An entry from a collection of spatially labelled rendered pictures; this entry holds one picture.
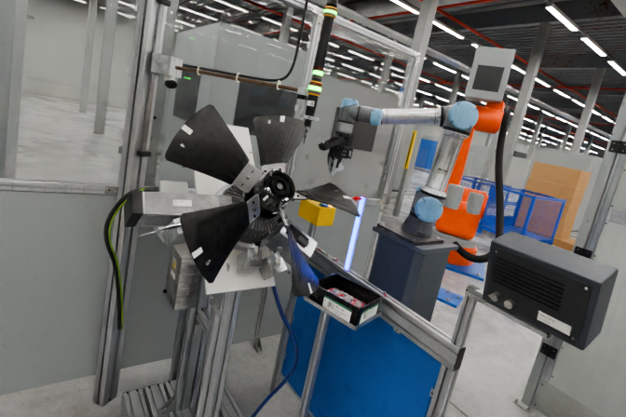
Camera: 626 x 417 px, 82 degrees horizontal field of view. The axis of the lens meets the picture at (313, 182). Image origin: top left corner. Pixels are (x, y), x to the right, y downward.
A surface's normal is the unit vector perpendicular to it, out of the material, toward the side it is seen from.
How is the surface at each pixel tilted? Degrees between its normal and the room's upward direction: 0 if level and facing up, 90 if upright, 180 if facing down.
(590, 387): 90
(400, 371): 90
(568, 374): 90
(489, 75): 90
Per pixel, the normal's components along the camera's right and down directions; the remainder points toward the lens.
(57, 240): 0.57, 0.25
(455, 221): -0.44, 0.06
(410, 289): -0.12, 0.14
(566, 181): -0.81, -0.07
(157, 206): 0.57, -0.43
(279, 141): -0.10, -0.56
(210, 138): 0.26, 0.03
